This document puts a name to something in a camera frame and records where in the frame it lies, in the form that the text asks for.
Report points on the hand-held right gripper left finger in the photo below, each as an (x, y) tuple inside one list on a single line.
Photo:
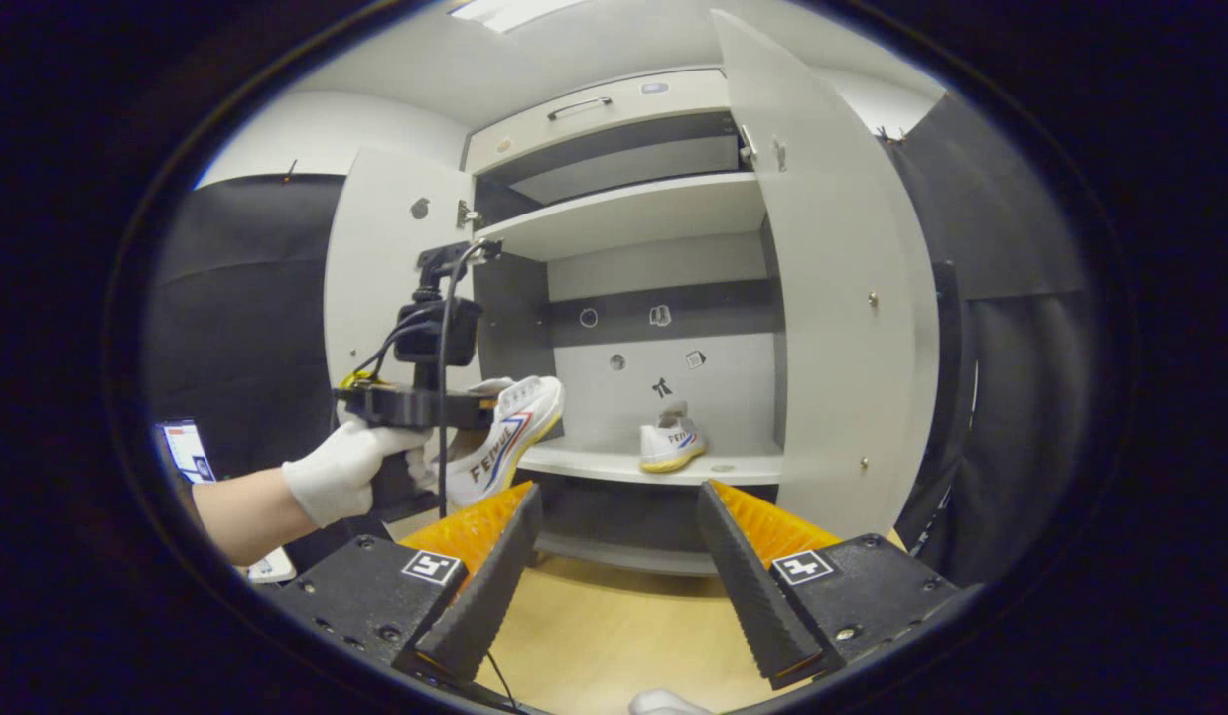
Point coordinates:
[(484, 596)]

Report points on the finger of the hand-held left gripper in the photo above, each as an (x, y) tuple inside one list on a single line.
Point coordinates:
[(465, 409)]

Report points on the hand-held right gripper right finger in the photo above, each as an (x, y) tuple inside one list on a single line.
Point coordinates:
[(752, 596)]

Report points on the white canvas shoe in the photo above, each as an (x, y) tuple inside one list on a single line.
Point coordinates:
[(499, 437), (671, 442)]

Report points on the white cabinet door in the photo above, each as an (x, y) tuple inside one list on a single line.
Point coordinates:
[(832, 298), (385, 258)]

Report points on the white shoe cabinet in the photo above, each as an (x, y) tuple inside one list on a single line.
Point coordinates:
[(673, 268)]

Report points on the white cabinet drawer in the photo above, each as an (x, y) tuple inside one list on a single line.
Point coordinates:
[(633, 114)]

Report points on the laptop computer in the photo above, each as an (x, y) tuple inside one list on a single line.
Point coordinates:
[(187, 452)]

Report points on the ceiling light panel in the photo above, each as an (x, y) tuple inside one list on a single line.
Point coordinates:
[(514, 12)]

